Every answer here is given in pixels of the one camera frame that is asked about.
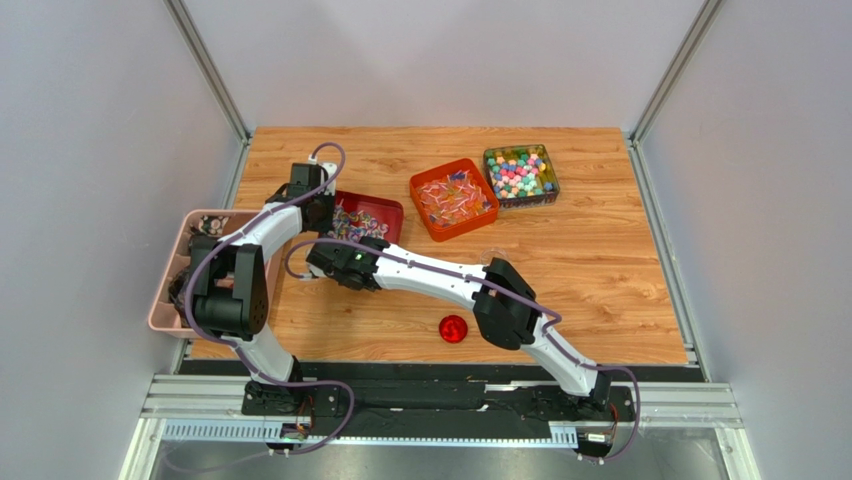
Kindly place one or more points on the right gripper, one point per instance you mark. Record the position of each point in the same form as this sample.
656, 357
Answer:
322, 259

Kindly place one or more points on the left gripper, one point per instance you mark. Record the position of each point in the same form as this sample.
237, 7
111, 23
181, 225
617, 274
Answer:
327, 225

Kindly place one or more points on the red tray of swirl lollipops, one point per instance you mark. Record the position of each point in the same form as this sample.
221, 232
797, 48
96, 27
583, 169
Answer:
357, 216

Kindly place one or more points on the clear plastic jar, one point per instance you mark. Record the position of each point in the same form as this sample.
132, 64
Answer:
489, 254

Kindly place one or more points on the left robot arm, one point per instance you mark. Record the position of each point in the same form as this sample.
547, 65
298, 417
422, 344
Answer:
226, 298

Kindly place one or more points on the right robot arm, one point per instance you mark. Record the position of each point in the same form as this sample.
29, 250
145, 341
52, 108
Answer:
502, 303

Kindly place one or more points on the clear tray of colourful candies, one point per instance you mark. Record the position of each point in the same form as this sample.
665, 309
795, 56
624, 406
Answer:
521, 176

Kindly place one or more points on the red jar lid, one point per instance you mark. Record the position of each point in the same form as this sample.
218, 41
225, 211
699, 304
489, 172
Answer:
453, 329

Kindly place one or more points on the orange tray of lollipops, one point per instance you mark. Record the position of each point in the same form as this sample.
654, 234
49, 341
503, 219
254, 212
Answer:
453, 199

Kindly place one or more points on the pink organizer basket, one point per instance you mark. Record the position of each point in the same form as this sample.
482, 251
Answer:
165, 316

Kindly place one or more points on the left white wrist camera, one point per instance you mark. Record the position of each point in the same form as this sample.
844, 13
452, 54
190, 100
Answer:
328, 173

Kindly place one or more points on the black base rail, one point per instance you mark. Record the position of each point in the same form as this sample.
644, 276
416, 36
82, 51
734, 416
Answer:
435, 400

